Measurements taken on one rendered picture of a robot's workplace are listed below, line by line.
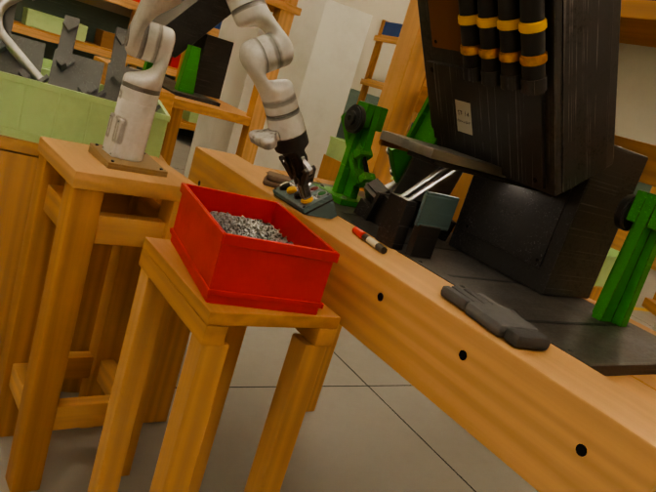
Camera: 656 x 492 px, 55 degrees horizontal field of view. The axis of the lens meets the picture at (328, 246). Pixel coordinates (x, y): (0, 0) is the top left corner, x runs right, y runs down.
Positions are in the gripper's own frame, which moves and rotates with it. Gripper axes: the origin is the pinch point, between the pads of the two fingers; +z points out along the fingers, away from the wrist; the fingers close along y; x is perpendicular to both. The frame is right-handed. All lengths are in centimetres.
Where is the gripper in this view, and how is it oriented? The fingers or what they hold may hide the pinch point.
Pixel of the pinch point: (304, 190)
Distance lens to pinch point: 140.9
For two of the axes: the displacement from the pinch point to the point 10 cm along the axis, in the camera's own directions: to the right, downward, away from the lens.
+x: -8.2, 4.5, -3.5
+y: -5.3, -3.6, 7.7
